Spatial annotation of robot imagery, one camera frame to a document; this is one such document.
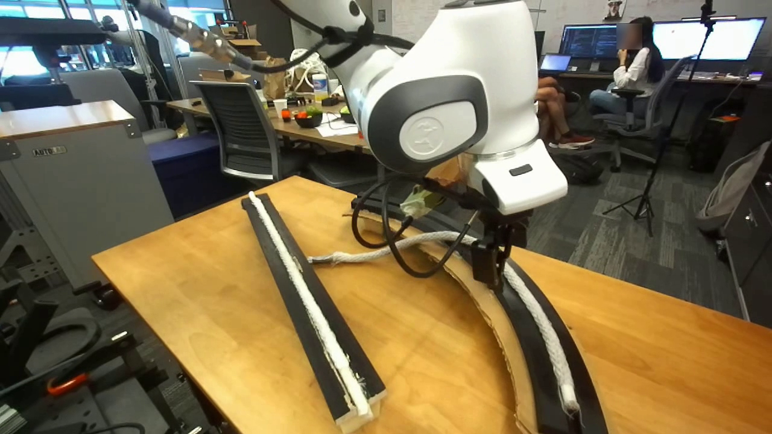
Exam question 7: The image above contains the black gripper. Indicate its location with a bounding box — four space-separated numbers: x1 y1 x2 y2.
460 202 533 293

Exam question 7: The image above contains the long white braided rope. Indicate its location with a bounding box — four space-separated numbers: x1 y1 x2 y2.
307 230 584 420

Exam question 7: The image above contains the straight black board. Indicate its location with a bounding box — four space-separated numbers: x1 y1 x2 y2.
238 190 389 434

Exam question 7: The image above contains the curved black board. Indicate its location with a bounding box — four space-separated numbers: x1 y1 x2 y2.
349 190 610 434

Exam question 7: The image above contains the curved cardboard sheet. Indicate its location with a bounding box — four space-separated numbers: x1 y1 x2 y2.
352 210 543 434

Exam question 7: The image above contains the black backpack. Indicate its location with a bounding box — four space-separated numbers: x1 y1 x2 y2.
553 147 610 185

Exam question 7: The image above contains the small open laptop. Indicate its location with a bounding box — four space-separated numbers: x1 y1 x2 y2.
537 50 574 74

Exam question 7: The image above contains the wooden office desk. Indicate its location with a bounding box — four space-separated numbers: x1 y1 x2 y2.
165 95 373 156

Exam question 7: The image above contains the bowl of toy fruit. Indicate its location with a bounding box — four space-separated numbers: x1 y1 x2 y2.
291 107 325 130

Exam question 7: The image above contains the monitor with blue screen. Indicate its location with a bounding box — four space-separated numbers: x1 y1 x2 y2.
560 21 630 66

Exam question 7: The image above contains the woman in white top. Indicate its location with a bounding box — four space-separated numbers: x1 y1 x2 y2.
589 12 669 115

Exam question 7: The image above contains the grey swivel office chair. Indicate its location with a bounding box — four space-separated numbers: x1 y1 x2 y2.
610 56 694 173

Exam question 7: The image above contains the grey fabric bag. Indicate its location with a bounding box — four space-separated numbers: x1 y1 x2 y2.
694 141 772 237

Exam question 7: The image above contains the black drawer cabinet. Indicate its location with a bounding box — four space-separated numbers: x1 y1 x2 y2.
720 172 772 328

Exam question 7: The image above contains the long dark computer desk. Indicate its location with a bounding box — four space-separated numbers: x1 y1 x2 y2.
546 68 767 87

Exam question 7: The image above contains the grey mesh office chair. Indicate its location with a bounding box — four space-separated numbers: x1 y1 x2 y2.
190 78 285 185

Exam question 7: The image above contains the dark blue box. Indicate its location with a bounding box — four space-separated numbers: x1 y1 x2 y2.
144 130 243 219

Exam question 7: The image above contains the monitor with white screen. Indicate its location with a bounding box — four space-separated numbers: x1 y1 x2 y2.
652 14 767 66

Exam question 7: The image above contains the grey cabinet with wooden top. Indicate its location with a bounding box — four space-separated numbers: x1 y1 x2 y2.
0 100 177 293

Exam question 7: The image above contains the tape wrapped cable plug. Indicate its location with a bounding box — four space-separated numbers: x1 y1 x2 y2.
397 185 445 223

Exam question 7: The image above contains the black camera tripod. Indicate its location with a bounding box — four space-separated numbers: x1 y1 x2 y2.
603 0 721 237

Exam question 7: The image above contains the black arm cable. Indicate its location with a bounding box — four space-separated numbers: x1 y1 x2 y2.
272 0 490 279

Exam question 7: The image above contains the red handled clamp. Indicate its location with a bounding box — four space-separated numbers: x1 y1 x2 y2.
43 370 94 401

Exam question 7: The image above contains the black metal floor frame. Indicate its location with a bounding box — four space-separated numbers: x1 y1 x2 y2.
0 275 214 434

